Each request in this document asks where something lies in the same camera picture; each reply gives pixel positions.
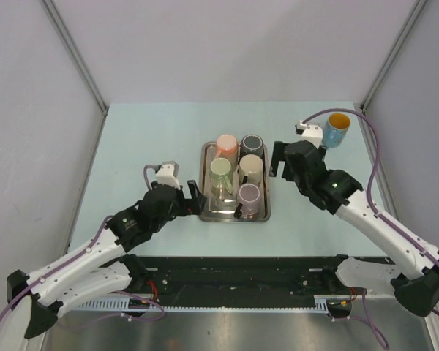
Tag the purple mug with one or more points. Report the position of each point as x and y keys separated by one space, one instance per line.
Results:
x=248 y=201

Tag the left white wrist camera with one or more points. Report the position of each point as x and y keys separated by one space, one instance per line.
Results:
x=167 y=174

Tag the blue butterfly mug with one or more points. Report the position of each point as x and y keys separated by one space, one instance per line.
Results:
x=335 y=130

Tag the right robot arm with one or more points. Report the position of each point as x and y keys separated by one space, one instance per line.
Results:
x=416 y=286

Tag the right aluminium frame post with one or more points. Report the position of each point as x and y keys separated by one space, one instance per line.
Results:
x=394 y=52

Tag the steel tray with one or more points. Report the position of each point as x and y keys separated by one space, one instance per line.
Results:
x=221 y=208

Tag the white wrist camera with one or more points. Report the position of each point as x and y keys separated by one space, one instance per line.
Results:
x=167 y=174
x=311 y=133

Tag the cream mug black handle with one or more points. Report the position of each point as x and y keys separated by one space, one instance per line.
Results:
x=251 y=169

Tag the green mug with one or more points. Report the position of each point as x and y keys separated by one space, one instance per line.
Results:
x=221 y=178

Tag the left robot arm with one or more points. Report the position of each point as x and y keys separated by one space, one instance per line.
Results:
x=103 y=264

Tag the left aluminium frame post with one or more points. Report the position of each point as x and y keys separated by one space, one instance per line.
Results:
x=71 y=47

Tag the dark grey mug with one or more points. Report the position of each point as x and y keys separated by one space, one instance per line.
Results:
x=251 y=144

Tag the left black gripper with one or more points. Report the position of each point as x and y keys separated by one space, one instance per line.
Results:
x=190 y=206

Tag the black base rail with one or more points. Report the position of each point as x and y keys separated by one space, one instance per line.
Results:
x=240 y=282

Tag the white slotted cable duct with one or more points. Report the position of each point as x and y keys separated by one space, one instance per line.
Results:
x=120 y=304

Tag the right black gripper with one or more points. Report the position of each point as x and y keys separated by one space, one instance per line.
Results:
x=279 y=156

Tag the pink orange mug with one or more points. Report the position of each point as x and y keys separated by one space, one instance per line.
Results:
x=226 y=146

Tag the aluminium frame post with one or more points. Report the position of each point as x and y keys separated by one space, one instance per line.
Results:
x=394 y=52
x=71 y=47

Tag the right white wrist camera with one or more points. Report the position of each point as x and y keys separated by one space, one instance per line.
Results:
x=311 y=133

